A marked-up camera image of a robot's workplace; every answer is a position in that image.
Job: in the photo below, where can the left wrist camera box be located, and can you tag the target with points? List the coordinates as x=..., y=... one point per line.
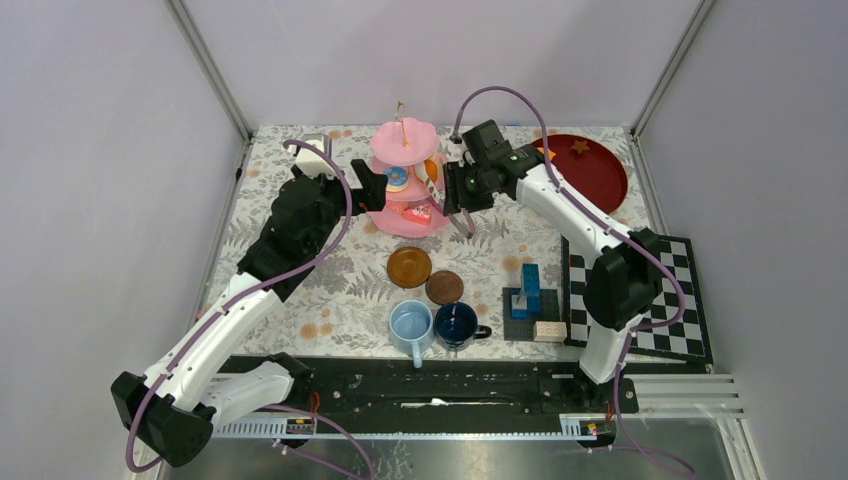
x=308, y=162

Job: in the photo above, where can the yellow round cake toy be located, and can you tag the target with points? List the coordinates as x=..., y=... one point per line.
x=433, y=166

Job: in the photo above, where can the pink three-tier cake stand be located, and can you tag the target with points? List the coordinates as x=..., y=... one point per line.
x=408, y=152

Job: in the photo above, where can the aluminium frame post left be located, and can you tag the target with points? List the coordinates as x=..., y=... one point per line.
x=196, y=43

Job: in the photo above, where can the dark brown wooden coaster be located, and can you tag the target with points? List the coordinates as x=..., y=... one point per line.
x=444, y=287

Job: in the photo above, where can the light brown wooden coaster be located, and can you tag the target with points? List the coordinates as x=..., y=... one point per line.
x=409, y=267

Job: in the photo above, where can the grey building block baseplate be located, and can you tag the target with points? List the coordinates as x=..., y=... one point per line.
x=522, y=330

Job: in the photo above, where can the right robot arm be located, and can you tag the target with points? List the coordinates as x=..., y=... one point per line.
x=625, y=270

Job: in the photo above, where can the aluminium frame post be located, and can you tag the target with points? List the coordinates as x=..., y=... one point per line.
x=196, y=43
x=689, y=36

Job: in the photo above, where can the dark blue mug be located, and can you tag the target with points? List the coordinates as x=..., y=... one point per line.
x=456, y=326

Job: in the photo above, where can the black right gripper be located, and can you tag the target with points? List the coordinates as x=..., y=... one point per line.
x=455, y=189

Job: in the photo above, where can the white building block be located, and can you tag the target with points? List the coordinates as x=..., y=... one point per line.
x=550, y=331

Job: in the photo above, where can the blue frosted donut toy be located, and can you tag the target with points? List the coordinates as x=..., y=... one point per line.
x=397, y=179

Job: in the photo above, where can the dark red round tray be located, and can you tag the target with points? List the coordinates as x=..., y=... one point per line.
x=597, y=174

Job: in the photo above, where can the blue building block tower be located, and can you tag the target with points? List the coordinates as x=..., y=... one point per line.
x=526, y=300

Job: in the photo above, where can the orange tart toy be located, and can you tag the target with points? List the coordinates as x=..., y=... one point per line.
x=421, y=173

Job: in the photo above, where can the floral patterned tablecloth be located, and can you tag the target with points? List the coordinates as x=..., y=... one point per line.
x=342, y=308

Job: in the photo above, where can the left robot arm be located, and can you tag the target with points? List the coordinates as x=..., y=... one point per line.
x=173, y=407

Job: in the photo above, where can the aluminium frame post right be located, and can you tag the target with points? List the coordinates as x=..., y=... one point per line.
x=689, y=36

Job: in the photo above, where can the brown star cookie toy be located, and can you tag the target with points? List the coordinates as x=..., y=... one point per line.
x=580, y=146

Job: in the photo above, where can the light blue mug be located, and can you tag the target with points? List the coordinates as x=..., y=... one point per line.
x=411, y=327

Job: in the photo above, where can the orange yellow fish pastry toy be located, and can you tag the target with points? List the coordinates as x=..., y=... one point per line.
x=550, y=153

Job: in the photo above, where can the pink swirl roll cake toy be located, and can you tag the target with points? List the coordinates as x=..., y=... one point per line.
x=419, y=215

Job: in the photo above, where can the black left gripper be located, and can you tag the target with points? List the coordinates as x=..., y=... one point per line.
x=365, y=185

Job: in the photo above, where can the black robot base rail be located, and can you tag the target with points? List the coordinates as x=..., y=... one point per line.
x=372, y=396

